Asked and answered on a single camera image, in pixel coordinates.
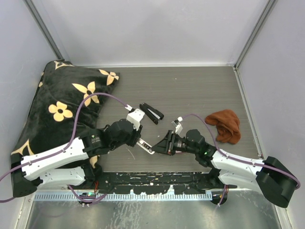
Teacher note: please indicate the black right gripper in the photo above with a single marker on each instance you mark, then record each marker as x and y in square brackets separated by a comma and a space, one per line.
[166, 146]

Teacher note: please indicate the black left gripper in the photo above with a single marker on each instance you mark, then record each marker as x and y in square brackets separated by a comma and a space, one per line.
[137, 134]

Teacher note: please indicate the black stapler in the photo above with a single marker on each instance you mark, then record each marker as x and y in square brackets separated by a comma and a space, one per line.
[154, 114]

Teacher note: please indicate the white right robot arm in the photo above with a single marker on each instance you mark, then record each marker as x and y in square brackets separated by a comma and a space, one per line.
[268, 177]

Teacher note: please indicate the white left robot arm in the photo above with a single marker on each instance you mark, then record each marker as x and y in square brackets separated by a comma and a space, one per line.
[70, 164]

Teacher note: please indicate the orange brown cloth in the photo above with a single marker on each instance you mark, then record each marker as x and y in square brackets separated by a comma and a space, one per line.
[227, 124]

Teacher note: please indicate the black floral cushion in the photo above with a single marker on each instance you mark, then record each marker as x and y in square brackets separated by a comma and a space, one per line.
[66, 94]

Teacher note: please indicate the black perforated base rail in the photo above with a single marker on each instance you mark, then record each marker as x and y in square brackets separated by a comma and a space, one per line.
[152, 183]

